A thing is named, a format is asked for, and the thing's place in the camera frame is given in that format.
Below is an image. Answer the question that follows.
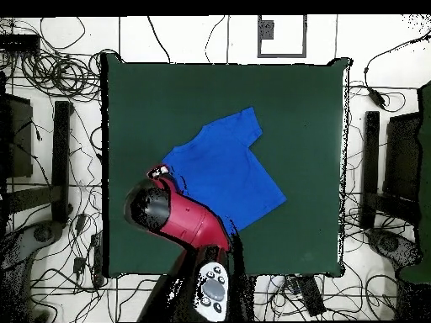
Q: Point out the dark green table cloth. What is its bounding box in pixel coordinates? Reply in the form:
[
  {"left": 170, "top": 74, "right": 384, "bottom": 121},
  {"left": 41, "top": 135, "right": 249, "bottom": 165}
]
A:
[{"left": 100, "top": 52, "right": 353, "bottom": 278}]

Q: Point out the flat black box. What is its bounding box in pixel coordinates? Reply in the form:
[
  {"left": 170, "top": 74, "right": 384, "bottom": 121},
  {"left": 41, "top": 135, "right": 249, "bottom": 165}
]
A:
[{"left": 0, "top": 34, "right": 40, "bottom": 53}]

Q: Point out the grey chair base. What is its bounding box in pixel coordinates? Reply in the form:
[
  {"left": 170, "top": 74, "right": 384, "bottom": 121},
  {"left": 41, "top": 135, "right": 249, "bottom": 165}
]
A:
[
  {"left": 364, "top": 226, "right": 423, "bottom": 270},
  {"left": 0, "top": 220, "right": 67, "bottom": 270}
]

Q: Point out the black power adapter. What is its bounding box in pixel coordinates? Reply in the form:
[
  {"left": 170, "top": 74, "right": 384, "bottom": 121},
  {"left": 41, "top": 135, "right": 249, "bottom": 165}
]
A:
[{"left": 367, "top": 87, "right": 387, "bottom": 110}]

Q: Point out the blue laundry garment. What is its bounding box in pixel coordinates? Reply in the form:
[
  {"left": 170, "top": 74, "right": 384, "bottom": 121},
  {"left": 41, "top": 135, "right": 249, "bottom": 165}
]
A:
[{"left": 162, "top": 106, "right": 288, "bottom": 236}]

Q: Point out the coil of black cables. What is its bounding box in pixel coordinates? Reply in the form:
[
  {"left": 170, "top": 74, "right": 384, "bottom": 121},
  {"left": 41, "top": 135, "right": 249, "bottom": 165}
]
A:
[{"left": 19, "top": 46, "right": 104, "bottom": 102}]

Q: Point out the black power strip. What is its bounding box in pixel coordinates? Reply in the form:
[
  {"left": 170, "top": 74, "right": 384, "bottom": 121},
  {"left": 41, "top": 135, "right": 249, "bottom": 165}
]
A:
[{"left": 90, "top": 231, "right": 104, "bottom": 287}]

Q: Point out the green cloth covered table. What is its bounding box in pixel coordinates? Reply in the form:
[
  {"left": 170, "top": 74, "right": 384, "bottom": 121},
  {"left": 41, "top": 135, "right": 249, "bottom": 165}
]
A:
[{"left": 398, "top": 80, "right": 431, "bottom": 283}]

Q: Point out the black monitor box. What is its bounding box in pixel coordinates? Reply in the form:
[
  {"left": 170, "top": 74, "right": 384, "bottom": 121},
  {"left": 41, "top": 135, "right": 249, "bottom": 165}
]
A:
[
  {"left": 0, "top": 92, "right": 35, "bottom": 179},
  {"left": 382, "top": 112, "right": 422, "bottom": 203}
]

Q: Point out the grey floor frame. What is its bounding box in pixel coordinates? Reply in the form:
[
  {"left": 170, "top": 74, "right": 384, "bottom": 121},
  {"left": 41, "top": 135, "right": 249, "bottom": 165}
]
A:
[{"left": 257, "top": 14, "right": 308, "bottom": 59}]

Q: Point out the long black box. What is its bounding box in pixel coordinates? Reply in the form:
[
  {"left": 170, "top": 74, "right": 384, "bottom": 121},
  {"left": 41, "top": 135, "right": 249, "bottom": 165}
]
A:
[{"left": 297, "top": 274, "right": 327, "bottom": 317}]

